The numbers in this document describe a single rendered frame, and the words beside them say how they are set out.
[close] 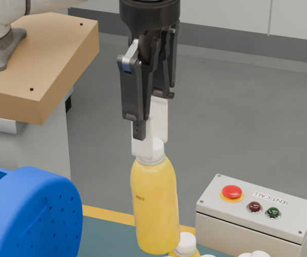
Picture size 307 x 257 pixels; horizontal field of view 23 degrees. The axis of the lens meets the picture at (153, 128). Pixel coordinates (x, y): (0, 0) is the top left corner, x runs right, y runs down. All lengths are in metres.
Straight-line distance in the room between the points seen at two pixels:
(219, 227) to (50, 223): 0.31
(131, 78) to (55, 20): 1.11
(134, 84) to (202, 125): 2.62
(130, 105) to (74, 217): 0.43
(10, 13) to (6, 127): 0.27
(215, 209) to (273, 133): 2.19
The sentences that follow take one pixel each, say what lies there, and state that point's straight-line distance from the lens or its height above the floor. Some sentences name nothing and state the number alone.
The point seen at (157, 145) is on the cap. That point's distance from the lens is 1.02.
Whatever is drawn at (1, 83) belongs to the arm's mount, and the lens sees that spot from 1.77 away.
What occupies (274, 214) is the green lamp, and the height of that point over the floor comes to 1.11.
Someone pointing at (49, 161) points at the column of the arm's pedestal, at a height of 0.76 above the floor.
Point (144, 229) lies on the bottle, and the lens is 1.08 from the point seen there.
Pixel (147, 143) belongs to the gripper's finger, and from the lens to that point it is 0.99.
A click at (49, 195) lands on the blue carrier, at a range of 1.22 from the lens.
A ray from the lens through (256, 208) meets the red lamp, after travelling 1.33.
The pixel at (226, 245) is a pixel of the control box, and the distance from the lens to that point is 1.38.
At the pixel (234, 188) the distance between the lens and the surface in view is 1.36.
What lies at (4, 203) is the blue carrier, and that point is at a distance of 1.16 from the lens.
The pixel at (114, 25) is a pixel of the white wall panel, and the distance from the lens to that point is 4.26.
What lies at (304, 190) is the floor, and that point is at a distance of 3.19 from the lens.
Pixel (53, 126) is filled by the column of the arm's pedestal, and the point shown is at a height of 0.84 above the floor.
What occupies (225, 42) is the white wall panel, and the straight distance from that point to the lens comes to 4.10.
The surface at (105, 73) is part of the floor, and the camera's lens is 3.95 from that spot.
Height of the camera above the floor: 1.96
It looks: 34 degrees down
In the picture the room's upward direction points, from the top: straight up
